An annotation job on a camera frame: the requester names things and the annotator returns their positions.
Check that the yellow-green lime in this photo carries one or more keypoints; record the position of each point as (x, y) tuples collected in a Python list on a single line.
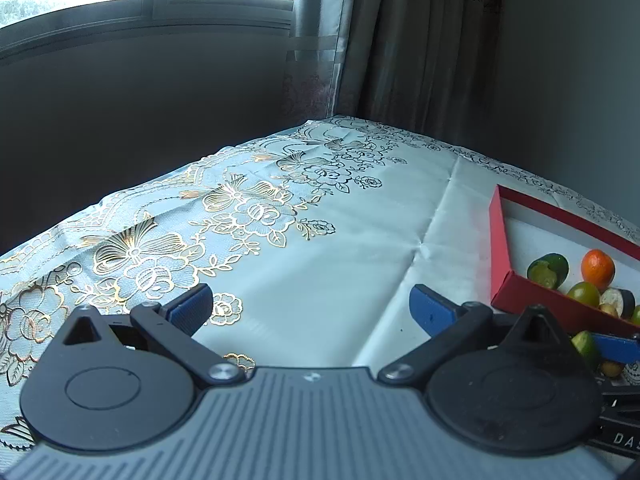
[(584, 294)]

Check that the green lime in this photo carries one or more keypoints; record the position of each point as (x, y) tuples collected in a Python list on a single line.
[(636, 315), (585, 347)]

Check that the sheer embroidered curtain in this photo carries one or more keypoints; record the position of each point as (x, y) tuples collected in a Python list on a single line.
[(315, 35)]

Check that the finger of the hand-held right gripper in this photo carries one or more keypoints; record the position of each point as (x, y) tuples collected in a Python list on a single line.
[(620, 349)]

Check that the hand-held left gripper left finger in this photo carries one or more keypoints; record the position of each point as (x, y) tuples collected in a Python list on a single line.
[(190, 308)]

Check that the floral gold-print tablecloth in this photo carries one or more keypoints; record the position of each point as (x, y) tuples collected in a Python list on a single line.
[(325, 260)]

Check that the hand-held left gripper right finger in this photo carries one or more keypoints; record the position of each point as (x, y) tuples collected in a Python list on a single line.
[(430, 306)]

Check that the small yellow fruit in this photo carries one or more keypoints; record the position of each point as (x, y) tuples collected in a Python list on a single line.
[(612, 369)]

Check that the red cardboard box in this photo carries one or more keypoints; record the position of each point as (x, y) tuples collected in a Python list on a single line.
[(530, 296)]

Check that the dark cut fruit half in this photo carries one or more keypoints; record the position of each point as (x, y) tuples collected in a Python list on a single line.
[(619, 302)]

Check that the green avocado half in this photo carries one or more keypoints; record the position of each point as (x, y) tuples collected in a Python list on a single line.
[(547, 270)]

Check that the grey patterned curtain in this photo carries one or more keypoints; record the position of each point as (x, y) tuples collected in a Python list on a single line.
[(425, 35)]

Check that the orange tangerine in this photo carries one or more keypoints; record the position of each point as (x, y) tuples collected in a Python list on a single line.
[(597, 266)]

